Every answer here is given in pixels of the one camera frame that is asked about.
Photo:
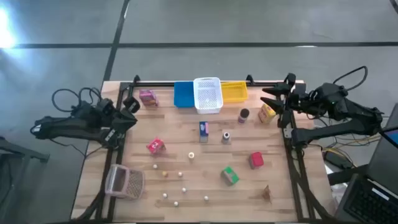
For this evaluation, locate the black power adapter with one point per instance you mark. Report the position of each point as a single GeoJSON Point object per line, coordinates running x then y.
{"type": "Point", "coordinates": [337, 160]}

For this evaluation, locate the green Apple Jacks cereal box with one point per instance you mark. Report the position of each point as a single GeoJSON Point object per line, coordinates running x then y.
{"type": "Point", "coordinates": [230, 175]}

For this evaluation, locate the black dropper bottle white cap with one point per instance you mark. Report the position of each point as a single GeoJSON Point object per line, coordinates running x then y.
{"type": "Point", "coordinates": [206, 198]}

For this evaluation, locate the yellow plastic basket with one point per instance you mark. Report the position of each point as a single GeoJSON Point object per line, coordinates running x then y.
{"type": "Point", "coordinates": [234, 92]}

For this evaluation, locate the black bar beside table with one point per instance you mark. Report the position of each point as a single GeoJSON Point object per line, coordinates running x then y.
{"type": "Point", "coordinates": [345, 177]}

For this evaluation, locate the black frame clamp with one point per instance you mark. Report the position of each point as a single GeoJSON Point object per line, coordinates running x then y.
{"type": "Point", "coordinates": [136, 78]}
{"type": "Point", "coordinates": [249, 79]}

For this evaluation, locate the yellow food colouring bottle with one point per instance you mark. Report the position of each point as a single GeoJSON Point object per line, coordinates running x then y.
{"type": "Point", "coordinates": [191, 155]}

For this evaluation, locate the black food colouring bottle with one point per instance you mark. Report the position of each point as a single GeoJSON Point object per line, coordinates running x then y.
{"type": "Point", "coordinates": [226, 136]}

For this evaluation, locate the white plastic basket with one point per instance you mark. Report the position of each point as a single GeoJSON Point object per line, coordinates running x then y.
{"type": "Point", "coordinates": [207, 95]}

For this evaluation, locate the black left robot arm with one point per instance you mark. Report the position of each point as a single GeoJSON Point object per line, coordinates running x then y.
{"type": "Point", "coordinates": [71, 127]}

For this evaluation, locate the pink plastic basket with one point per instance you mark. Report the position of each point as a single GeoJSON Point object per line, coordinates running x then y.
{"type": "Point", "coordinates": [135, 185]}

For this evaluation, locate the orange dropper bottle yellow cap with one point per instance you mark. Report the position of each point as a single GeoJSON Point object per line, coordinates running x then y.
{"type": "Point", "coordinates": [164, 174]}

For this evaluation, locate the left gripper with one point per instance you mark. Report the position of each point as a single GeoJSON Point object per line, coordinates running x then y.
{"type": "Point", "coordinates": [119, 130]}

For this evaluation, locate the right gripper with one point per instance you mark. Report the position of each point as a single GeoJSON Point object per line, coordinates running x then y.
{"type": "Point", "coordinates": [297, 96]}

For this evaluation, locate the blue plastic basket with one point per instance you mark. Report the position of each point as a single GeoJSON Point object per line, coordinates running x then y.
{"type": "Point", "coordinates": [183, 95]}

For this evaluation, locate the dark metal bench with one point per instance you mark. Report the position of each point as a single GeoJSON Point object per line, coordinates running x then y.
{"type": "Point", "coordinates": [25, 152]}

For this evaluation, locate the grey laptop with keyboard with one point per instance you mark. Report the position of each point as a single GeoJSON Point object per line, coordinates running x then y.
{"type": "Point", "coordinates": [370, 205]}

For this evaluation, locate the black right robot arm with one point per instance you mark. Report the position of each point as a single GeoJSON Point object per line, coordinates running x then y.
{"type": "Point", "coordinates": [342, 127]}

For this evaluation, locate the spice jar black lid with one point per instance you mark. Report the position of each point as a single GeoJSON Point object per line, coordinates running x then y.
{"type": "Point", "coordinates": [244, 113]}

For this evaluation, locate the red Froot Loops cereal box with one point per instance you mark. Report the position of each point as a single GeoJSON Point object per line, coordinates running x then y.
{"type": "Point", "coordinates": [156, 146]}

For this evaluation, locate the purple Raisin Bran cereal box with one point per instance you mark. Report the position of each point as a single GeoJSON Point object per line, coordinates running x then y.
{"type": "Point", "coordinates": [148, 97]}

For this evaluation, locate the smoked paprika tin red lid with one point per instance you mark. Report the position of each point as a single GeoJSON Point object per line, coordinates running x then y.
{"type": "Point", "coordinates": [256, 159]}

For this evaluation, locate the laptop with blue screen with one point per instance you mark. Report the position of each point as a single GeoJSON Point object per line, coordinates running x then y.
{"type": "Point", "coordinates": [391, 136]}

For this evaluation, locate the black aluminium table frame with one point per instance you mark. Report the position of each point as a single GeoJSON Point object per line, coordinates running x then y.
{"type": "Point", "coordinates": [155, 84]}

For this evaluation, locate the yellow Corn Pops cereal box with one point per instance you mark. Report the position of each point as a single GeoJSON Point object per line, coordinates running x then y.
{"type": "Point", "coordinates": [266, 113]}

